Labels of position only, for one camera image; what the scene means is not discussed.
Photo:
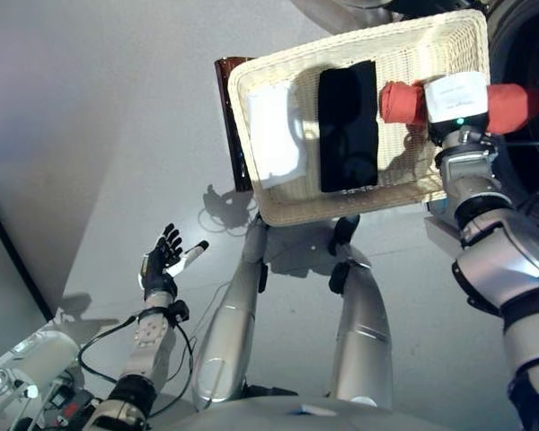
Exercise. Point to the red cloth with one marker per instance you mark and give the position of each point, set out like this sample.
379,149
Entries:
402,105

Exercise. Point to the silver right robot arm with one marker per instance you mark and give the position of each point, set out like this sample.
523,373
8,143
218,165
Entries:
503,251

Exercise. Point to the grey flat panel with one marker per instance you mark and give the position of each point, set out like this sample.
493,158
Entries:
4,292

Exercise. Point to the grey front-load washing machine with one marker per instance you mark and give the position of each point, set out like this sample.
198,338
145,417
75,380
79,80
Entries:
530,54

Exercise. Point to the cream wicker basket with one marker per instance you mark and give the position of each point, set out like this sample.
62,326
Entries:
413,54

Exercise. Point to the black cloth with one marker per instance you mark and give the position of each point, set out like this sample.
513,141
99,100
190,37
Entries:
348,134

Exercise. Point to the white cloth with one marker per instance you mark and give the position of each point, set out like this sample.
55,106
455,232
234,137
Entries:
269,139

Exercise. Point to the grey robot torso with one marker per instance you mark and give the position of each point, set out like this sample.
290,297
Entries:
319,417

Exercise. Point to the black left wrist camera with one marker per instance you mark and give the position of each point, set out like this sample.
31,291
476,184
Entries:
179,310

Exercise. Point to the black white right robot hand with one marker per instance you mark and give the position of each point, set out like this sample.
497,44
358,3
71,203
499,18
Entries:
458,96

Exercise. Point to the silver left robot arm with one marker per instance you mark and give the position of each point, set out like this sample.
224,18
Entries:
148,345

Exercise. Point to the silver left robot leg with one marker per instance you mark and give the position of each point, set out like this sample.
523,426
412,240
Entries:
229,336

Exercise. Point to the dark brown stool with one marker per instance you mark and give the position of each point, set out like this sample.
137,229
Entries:
233,134

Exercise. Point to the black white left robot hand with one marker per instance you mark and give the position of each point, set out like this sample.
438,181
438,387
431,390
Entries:
157,274

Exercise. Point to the white cylindrical device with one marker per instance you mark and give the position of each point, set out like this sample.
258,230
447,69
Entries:
45,359

